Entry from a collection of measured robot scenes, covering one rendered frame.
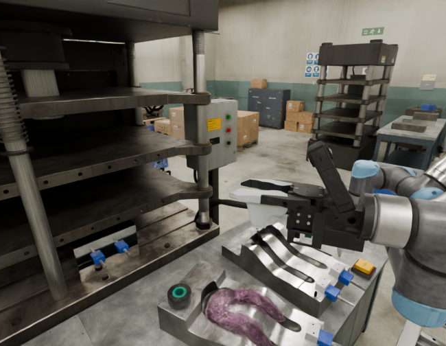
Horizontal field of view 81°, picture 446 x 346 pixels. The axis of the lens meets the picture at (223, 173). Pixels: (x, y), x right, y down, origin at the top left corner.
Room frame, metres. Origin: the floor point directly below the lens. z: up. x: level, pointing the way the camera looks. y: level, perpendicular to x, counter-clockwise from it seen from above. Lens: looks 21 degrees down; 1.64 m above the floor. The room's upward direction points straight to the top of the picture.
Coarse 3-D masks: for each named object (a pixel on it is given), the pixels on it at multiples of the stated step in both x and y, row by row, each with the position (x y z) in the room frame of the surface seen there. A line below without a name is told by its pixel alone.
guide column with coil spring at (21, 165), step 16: (0, 64) 0.81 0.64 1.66; (0, 80) 0.80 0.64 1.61; (0, 96) 0.79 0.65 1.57; (0, 112) 0.79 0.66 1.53; (16, 112) 0.83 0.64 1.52; (16, 128) 0.81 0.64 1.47; (16, 144) 0.80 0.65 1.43; (16, 160) 0.79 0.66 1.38; (16, 176) 0.79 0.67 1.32; (32, 176) 0.81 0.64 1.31; (32, 192) 0.80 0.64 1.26; (32, 208) 0.79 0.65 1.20; (32, 224) 0.79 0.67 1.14; (48, 224) 0.82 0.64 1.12; (48, 240) 0.80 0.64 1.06; (48, 256) 0.79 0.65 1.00; (48, 272) 0.79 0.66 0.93; (64, 288) 0.81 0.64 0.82
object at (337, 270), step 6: (336, 264) 0.83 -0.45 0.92; (330, 270) 0.82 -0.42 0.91; (336, 270) 0.80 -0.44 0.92; (342, 270) 0.82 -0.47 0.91; (336, 276) 0.80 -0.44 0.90; (342, 276) 0.79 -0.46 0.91; (348, 276) 0.79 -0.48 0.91; (342, 282) 0.78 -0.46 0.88; (348, 282) 0.77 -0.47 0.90; (354, 282) 0.77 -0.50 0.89; (360, 288) 0.75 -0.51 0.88
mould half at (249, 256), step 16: (240, 240) 1.08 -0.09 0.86; (272, 240) 0.99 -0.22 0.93; (224, 256) 1.03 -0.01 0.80; (240, 256) 0.96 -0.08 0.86; (256, 256) 0.89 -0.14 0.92; (288, 256) 0.93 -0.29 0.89; (320, 256) 0.93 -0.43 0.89; (256, 272) 0.89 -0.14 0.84; (272, 272) 0.84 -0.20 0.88; (304, 272) 0.83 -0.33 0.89; (320, 272) 0.83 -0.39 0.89; (272, 288) 0.83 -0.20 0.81; (288, 288) 0.77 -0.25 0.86; (304, 288) 0.74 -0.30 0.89; (304, 304) 0.72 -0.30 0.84; (320, 304) 0.69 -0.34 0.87
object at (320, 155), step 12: (312, 144) 0.39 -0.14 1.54; (324, 144) 0.39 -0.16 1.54; (312, 156) 0.37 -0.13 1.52; (324, 156) 0.37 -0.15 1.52; (324, 168) 0.36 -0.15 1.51; (324, 180) 0.36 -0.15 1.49; (336, 180) 0.35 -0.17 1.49; (336, 192) 0.35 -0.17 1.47; (348, 192) 0.36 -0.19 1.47; (336, 204) 0.35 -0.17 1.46; (348, 204) 0.34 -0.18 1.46
